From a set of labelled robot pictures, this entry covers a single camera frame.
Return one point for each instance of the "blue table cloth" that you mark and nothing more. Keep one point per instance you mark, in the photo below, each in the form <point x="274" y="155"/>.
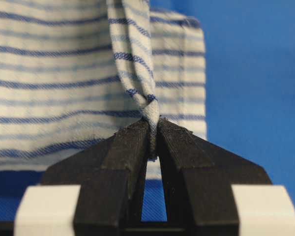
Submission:
<point x="250" y="87"/>

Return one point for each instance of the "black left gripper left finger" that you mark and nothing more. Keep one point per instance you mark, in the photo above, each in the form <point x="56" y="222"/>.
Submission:
<point x="95" y="192"/>

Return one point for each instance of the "white blue striped towel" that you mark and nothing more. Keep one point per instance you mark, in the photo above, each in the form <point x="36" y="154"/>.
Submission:
<point x="73" y="72"/>

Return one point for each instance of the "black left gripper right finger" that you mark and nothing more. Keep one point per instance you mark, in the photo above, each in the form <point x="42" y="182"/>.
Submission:
<point x="213" y="192"/>

